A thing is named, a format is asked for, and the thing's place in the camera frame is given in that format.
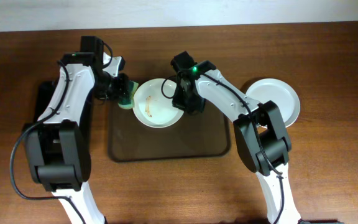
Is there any white plate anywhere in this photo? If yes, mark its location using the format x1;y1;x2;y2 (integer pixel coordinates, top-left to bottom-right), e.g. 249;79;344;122
132;78;184;128
259;89;300;128

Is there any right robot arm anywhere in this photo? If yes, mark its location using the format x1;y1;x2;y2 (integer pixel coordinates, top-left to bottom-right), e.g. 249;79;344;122
170;52;304;224

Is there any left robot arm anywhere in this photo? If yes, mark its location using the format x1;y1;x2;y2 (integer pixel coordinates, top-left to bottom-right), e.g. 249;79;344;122
18;36;138;223

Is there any black rectangular tray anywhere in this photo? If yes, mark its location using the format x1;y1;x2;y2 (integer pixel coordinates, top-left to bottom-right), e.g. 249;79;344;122
32;80;94;125

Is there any green and yellow sponge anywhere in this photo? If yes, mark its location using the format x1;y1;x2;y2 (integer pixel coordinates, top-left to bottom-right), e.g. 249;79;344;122
118;81;139;110

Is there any brown plastic serving tray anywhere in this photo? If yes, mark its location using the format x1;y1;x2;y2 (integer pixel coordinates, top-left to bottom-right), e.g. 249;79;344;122
107;102;231;162

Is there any white plate top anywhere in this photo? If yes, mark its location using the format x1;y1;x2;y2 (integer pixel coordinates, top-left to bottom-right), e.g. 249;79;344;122
132;78;184;128

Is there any pale blue plate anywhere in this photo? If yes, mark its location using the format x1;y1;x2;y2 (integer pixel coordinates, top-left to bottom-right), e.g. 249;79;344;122
246;78;301;127

